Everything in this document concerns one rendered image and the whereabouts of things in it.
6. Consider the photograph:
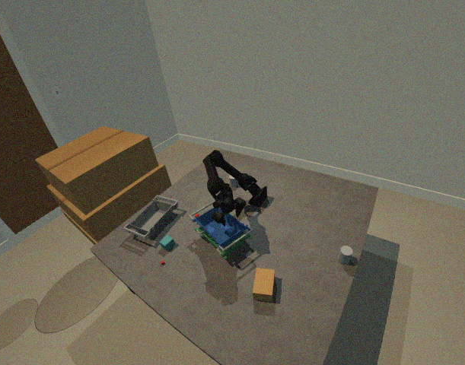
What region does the grey cylinder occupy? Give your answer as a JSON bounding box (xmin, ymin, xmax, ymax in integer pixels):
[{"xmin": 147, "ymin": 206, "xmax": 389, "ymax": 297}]
[
  {"xmin": 229, "ymin": 175, "xmax": 238, "ymax": 187},
  {"xmin": 338, "ymin": 246, "xmax": 353, "ymax": 265}
]

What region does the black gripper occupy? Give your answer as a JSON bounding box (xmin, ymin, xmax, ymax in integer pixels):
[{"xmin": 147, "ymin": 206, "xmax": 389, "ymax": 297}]
[{"xmin": 211, "ymin": 197, "xmax": 246, "ymax": 227}]

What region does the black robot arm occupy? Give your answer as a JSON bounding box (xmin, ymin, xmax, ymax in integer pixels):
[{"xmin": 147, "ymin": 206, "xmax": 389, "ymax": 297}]
[{"xmin": 202, "ymin": 150, "xmax": 263, "ymax": 213}]

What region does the teal block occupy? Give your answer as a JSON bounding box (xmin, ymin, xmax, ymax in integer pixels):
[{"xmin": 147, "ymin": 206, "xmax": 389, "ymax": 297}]
[{"xmin": 159, "ymin": 235, "xmax": 176, "ymax": 251}]

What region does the green plastic tray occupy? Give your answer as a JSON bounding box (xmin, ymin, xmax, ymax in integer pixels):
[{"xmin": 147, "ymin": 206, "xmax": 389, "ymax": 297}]
[{"xmin": 194, "ymin": 226, "xmax": 253, "ymax": 259}]

